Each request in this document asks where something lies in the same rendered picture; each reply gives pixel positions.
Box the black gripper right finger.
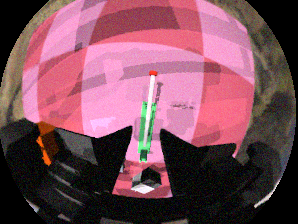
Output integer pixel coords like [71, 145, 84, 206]
[160, 128, 237, 197]

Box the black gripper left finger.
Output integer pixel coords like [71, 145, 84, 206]
[53, 124, 133, 194]

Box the grey pin with red cap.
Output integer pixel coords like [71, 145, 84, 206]
[144, 71, 157, 147]

